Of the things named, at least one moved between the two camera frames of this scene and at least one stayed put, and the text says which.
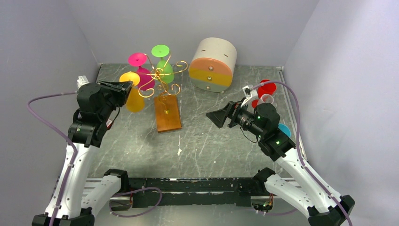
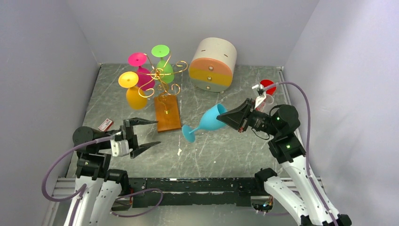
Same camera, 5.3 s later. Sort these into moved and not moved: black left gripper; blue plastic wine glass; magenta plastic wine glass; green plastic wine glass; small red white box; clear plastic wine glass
Moved: black left gripper; blue plastic wine glass
Not moved: green plastic wine glass; small red white box; clear plastic wine glass; magenta plastic wine glass
